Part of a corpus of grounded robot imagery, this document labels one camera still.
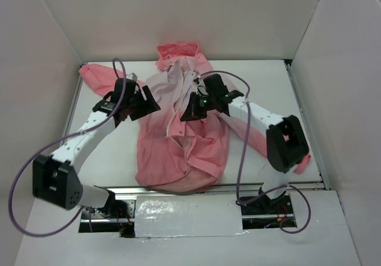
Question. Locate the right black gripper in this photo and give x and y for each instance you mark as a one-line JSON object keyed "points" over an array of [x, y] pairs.
{"points": [[194, 108]]}

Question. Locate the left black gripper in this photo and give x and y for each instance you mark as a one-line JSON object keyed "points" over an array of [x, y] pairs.
{"points": [[143, 101]]}

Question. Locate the pink hooded zip jacket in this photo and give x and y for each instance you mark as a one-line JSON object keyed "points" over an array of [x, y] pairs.
{"points": [[180, 156]]}

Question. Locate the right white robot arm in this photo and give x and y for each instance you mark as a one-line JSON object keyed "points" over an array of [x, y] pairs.
{"points": [[284, 140]]}

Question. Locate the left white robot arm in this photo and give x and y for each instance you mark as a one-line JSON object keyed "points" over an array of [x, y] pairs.
{"points": [[55, 177]]}

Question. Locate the white foil tape patch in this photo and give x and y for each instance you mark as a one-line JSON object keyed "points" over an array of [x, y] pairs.
{"points": [[187, 216]]}

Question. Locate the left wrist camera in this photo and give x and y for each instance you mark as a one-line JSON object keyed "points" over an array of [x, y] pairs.
{"points": [[132, 77]]}

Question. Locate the left aluminium table rail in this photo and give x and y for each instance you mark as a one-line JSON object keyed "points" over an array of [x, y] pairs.
{"points": [[72, 108]]}

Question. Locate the aluminium table rail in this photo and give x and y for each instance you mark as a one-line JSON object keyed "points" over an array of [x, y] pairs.
{"points": [[218, 189], [72, 108], [308, 127]]}

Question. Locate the right aluminium table rail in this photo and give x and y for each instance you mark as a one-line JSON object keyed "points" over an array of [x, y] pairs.
{"points": [[308, 127]]}

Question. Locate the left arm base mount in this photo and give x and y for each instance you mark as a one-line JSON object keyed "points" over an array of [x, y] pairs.
{"points": [[120, 219]]}

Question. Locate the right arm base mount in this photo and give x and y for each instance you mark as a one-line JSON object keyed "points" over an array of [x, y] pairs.
{"points": [[265, 213]]}

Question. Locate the front aluminium table rail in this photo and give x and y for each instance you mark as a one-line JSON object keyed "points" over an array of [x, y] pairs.
{"points": [[218, 189]]}

